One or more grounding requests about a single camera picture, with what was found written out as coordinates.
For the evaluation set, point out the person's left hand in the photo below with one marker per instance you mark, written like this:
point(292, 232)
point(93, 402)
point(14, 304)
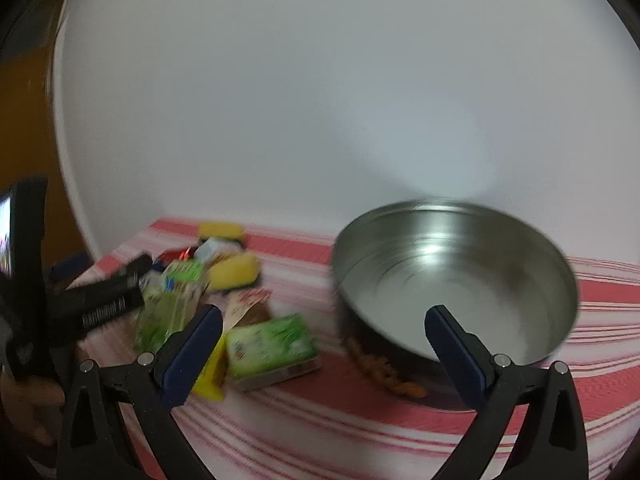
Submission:
point(25, 405)

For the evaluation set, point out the round metal tin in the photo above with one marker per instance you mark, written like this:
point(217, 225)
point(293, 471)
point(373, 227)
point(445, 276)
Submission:
point(450, 270)

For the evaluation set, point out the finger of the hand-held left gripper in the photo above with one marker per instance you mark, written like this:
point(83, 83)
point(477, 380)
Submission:
point(100, 305)
point(135, 266)

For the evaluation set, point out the yellow packet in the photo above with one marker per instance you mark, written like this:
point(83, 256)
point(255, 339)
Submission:
point(212, 375)

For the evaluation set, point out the brown wooden door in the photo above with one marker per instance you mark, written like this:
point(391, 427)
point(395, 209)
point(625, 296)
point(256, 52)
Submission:
point(25, 110)

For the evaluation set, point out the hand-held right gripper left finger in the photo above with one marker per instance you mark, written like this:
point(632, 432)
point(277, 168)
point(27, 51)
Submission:
point(192, 355)

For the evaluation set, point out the yellow sponge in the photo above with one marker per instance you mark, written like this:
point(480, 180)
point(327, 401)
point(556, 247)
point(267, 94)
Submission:
point(220, 231)
point(235, 270)

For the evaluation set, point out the dark blue object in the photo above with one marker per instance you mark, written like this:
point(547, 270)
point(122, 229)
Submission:
point(70, 266)

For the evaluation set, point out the green packet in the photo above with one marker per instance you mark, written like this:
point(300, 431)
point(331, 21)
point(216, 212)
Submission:
point(170, 300)

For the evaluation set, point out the pink brown packet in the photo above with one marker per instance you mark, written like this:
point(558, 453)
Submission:
point(247, 307)

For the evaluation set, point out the green box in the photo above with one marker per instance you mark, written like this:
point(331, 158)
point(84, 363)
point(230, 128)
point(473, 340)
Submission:
point(270, 345)

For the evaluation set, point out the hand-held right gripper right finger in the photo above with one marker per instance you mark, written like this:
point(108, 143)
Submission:
point(452, 355)

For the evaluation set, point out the white pink small carton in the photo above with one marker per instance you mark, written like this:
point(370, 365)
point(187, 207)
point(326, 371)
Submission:
point(212, 250)

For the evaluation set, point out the red striped cloth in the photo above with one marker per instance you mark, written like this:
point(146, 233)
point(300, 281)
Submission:
point(350, 435)

